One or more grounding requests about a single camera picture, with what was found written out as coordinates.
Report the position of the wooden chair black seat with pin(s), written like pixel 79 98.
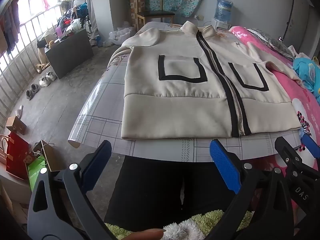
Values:
pixel 155 13

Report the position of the grey fuzzy blanket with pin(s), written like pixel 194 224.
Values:
pixel 272 42

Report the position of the pink floral blanket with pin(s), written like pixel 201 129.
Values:
pixel 295 90

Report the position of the green fuzzy garment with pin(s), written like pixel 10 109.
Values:
pixel 207 220

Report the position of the red paper bag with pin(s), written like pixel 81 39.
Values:
pixel 16 155

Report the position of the floral plastic tablecloth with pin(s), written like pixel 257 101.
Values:
pixel 105 120

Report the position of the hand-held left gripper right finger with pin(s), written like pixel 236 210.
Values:
pixel 225 165

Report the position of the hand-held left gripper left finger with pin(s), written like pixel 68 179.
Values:
pixel 97 162

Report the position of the beige zip jacket black trim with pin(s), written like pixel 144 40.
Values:
pixel 175 105

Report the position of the person's black pants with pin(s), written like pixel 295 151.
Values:
pixel 150 185

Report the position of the grey shoe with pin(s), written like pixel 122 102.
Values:
pixel 34 87
pixel 29 95

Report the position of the wooden rack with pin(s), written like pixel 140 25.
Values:
pixel 133 7

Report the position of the metal window railing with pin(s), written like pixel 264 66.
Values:
pixel 25 52

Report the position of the thin black pole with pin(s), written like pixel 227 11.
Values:
pixel 290 10

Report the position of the blue water bottle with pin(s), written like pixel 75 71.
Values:
pixel 224 10

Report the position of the hanging clothes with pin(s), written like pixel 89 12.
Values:
pixel 11 22

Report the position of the cardboard box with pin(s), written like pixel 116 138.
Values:
pixel 16 126

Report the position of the pile of clothes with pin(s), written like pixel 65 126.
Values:
pixel 71 17

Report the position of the black cabinet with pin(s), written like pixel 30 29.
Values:
pixel 70 52

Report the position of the brown paper bag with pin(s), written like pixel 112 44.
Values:
pixel 51 157

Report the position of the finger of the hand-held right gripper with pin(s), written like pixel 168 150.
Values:
pixel 311 145
pixel 287 155

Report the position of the white sneaker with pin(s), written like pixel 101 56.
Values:
pixel 51 76
pixel 45 82

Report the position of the light blue cloth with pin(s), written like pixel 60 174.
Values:
pixel 307 75

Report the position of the white water dispenser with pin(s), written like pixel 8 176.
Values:
pixel 220 25

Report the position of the person's left hand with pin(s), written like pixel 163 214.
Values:
pixel 147 234

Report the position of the green paper bag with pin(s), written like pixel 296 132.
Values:
pixel 36 172

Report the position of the beige boots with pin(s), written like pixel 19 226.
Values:
pixel 42 66

